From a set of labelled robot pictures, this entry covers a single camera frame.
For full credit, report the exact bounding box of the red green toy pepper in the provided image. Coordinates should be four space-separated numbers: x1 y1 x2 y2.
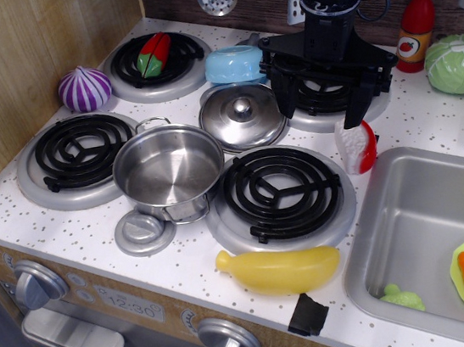
137 32 171 79

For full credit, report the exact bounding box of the yellow toy banana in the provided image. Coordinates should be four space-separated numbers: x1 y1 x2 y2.
215 246 341 296

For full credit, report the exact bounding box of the right silver stove knob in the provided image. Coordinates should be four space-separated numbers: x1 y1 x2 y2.
197 317 261 347

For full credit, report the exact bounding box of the silver stove knob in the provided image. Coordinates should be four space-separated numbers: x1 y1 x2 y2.
14 260 70 311
197 317 261 347

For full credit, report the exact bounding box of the small green toy vegetable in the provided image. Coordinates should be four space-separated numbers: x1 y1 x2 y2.
380 283 426 312

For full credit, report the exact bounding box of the purple white toy onion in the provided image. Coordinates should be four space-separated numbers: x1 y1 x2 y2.
58 66 113 113

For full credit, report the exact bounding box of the hanging white slotted spatula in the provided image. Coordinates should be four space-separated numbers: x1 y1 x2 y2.
287 0 305 26

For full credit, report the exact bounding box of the light blue plastic bowl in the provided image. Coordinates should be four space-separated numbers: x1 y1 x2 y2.
204 45 267 85

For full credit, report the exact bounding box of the back left stove burner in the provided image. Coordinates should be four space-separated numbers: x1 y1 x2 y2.
103 32 211 104

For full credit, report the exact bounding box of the silver oven door handle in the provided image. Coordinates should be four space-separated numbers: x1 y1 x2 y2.
22 309 126 347

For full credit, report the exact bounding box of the red toy ketchup bottle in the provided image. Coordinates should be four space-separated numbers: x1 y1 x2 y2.
396 0 435 73

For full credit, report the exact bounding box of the green toy cabbage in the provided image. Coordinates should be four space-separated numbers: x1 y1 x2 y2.
424 34 464 95

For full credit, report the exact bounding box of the front right stove burner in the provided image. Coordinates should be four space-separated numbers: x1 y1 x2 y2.
206 145 357 255

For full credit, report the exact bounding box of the red white toy slice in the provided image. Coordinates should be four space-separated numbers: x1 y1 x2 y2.
333 120 377 175

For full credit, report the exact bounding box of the front left stove burner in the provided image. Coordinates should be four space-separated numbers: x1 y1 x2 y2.
17 112 137 211

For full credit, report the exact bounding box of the back right stove burner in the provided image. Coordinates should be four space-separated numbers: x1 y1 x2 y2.
281 67 397 139

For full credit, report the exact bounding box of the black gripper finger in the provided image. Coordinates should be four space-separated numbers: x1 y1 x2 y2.
344 72 380 130
270 73 299 119

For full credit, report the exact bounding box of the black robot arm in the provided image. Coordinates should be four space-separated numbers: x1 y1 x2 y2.
259 0 399 129

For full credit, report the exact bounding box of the steel pot lid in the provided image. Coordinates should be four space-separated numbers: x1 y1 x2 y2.
198 82 286 154

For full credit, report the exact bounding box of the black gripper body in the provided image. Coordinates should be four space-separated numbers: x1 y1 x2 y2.
259 10 398 93

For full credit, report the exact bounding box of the stainless steel pot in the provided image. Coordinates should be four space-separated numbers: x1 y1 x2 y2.
112 116 225 224

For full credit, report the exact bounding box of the left silver stove knob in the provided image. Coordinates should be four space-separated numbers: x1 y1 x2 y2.
14 260 70 311

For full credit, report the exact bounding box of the black tape piece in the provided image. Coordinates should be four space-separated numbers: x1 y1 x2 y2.
288 293 329 337

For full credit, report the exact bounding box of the silver toy sink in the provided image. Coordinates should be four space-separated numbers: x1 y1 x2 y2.
344 147 464 343

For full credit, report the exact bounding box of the stove burner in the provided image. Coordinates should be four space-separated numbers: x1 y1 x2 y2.
206 145 357 255
103 32 211 104
17 112 137 211
281 67 397 139

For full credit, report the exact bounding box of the oven clock display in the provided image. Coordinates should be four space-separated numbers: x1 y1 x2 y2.
93 284 165 323

